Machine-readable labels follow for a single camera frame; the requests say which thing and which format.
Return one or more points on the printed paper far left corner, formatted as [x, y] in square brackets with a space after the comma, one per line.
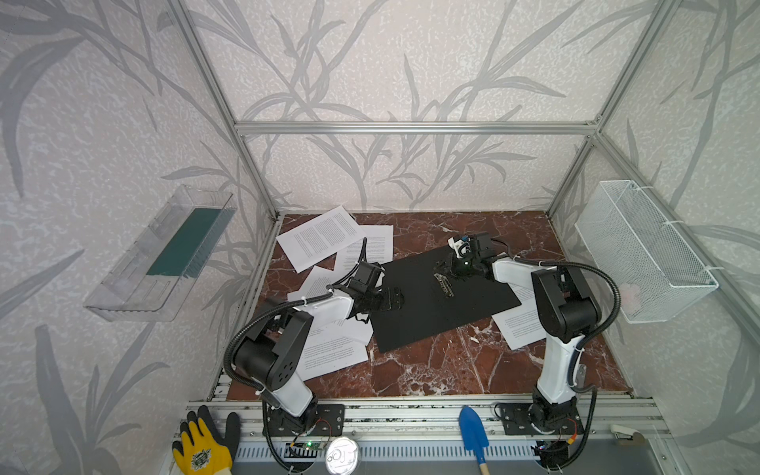
[320, 238]

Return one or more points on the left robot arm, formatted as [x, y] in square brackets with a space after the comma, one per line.
[293, 341]

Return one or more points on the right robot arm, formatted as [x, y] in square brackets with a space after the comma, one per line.
[568, 312]

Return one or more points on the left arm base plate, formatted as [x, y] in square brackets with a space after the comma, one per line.
[322, 420]

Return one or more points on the white wire mesh basket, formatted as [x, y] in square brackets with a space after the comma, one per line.
[657, 272]

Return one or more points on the clear plastic wall tray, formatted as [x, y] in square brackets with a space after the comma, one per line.
[154, 277]

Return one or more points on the silver folder clip mechanism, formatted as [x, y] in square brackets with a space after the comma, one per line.
[445, 284]

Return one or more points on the yellow black work glove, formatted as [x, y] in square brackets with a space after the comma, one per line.
[202, 449]

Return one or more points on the black file folder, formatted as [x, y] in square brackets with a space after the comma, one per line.
[427, 311]

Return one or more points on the blue hand shovel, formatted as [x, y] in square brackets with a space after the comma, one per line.
[474, 436]

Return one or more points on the printed paper beside folder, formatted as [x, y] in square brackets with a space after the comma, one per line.
[379, 248]

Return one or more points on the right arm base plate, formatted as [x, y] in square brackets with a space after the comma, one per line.
[540, 419]

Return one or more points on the printed paper stack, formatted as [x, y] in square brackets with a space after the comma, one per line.
[520, 326]

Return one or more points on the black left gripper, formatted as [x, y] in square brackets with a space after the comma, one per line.
[383, 299]

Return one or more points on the aluminium frame rails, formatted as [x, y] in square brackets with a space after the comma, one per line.
[682, 122]

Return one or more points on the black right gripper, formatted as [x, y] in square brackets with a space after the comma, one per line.
[450, 272]

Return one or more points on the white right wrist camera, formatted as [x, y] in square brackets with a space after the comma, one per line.
[460, 245]

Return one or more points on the small white beige clip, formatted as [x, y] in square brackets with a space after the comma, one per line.
[627, 436]

